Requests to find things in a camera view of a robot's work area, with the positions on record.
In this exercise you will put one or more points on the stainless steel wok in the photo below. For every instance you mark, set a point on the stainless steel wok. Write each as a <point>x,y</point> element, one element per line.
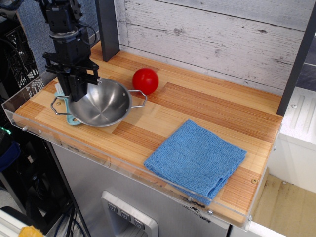
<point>104,105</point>

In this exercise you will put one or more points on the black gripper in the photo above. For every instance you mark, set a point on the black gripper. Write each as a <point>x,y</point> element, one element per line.
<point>72,55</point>

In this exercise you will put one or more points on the light blue dish brush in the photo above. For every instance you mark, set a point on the light blue dish brush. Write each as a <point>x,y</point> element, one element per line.
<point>59,91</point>

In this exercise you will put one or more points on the white appliance on right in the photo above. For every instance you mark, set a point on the white appliance on right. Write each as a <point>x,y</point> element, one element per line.
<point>293,157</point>

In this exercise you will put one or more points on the stainless steel cabinet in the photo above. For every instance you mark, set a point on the stainless steel cabinet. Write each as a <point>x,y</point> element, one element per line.
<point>88,179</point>

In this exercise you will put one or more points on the black plastic crate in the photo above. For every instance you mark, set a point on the black plastic crate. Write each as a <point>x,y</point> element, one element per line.
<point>21,62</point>

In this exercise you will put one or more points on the red ball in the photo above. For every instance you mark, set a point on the red ball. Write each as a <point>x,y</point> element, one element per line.
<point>146,80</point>

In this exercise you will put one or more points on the blue folded cloth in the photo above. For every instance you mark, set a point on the blue folded cloth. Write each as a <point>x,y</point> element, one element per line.
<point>196,160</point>

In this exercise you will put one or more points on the dark grey left post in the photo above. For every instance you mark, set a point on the dark grey left post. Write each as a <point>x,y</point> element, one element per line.
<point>108,30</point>

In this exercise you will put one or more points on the clear acrylic table guard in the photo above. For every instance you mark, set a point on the clear acrylic table guard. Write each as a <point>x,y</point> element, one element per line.
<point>241,115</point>

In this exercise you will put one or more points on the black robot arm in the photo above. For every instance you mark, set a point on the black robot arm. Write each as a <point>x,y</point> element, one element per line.
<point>63,16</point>

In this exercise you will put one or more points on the dark grey post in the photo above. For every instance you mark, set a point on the dark grey post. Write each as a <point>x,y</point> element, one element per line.
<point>298,63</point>
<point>108,30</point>

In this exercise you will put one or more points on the dark grey right post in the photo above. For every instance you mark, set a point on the dark grey right post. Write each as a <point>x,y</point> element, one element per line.
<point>298,63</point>

